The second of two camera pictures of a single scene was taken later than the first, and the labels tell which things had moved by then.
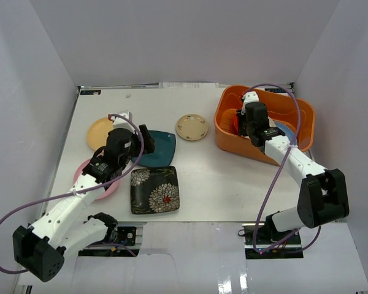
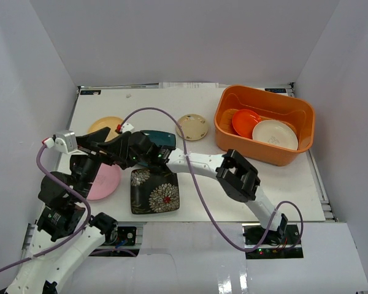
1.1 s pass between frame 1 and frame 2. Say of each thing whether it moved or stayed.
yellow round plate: stayed
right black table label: stayed
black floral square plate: stayed
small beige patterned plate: stayed
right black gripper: moved
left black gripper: moved
